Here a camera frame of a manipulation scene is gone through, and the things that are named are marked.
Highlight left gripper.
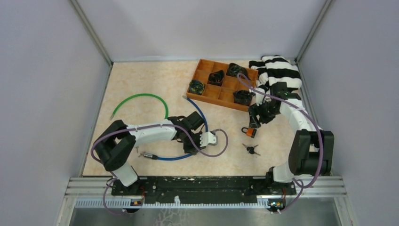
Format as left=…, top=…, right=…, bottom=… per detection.
left=183, top=131, right=207, bottom=156

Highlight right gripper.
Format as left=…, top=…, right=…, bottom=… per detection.
left=247, top=98, right=280, bottom=129

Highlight orange padlock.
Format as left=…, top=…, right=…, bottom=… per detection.
left=241, top=127, right=257, bottom=138

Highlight black padlock keys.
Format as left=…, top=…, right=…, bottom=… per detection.
left=243, top=144, right=261, bottom=156

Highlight blue cable lock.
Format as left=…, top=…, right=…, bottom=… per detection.
left=141, top=96, right=208, bottom=161

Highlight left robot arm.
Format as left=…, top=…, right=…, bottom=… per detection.
left=90, top=112, right=206, bottom=195

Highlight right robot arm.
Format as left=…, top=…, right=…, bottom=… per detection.
left=248, top=82, right=335, bottom=194

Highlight rolled dark tie, front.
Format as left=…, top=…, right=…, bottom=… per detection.
left=233, top=90, right=255, bottom=106

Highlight rolled dark tie,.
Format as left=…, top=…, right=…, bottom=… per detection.
left=233, top=90, right=255, bottom=106
left=207, top=70, right=224, bottom=86

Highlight black white striped towel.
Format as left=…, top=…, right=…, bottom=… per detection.
left=248, top=55, right=303, bottom=106

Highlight rolled green tie, unrolling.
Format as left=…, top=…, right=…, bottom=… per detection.
left=226, top=63, right=249, bottom=79

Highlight wooden compartment tray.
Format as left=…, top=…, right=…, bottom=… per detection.
left=186, top=59, right=249, bottom=112

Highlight rolled floral tie, left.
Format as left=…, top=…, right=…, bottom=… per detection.
left=188, top=80, right=205, bottom=95

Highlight rolled dark tie, middle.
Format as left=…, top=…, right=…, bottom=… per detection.
left=207, top=70, right=224, bottom=86

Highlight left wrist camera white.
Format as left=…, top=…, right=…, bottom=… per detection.
left=199, top=132, right=218, bottom=148

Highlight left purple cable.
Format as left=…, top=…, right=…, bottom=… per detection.
left=90, top=123, right=229, bottom=216

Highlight purple cable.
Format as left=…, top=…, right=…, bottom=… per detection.
left=90, top=123, right=229, bottom=216
left=237, top=73, right=325, bottom=214

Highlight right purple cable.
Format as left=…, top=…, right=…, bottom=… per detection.
left=237, top=73, right=325, bottom=214

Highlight green cable lock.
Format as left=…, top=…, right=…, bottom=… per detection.
left=109, top=93, right=169, bottom=120

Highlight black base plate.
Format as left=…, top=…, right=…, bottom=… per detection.
left=111, top=176, right=296, bottom=204

